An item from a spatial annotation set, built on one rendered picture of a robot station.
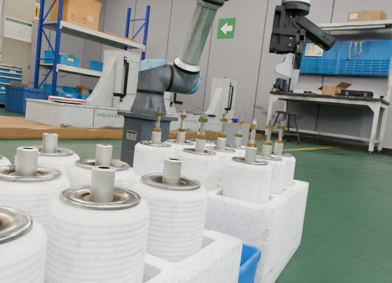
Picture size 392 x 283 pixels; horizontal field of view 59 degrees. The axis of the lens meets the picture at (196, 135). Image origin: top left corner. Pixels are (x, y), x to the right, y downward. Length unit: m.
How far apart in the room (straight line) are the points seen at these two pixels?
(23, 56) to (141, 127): 6.04
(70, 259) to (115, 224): 0.05
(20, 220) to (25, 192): 0.11
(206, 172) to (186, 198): 0.34
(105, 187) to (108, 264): 0.07
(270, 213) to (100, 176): 0.39
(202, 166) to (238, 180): 0.09
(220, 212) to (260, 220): 0.08
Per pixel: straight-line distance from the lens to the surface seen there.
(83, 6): 6.34
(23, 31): 7.35
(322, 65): 6.16
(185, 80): 1.49
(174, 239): 0.41
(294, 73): 0.92
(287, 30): 0.94
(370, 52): 6.02
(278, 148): 0.95
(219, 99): 4.71
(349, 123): 6.08
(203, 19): 1.42
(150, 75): 1.44
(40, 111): 3.16
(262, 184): 0.70
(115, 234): 0.32
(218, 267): 0.44
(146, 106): 1.43
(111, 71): 3.36
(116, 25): 9.67
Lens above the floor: 0.35
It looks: 4 degrees down
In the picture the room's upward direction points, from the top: 7 degrees clockwise
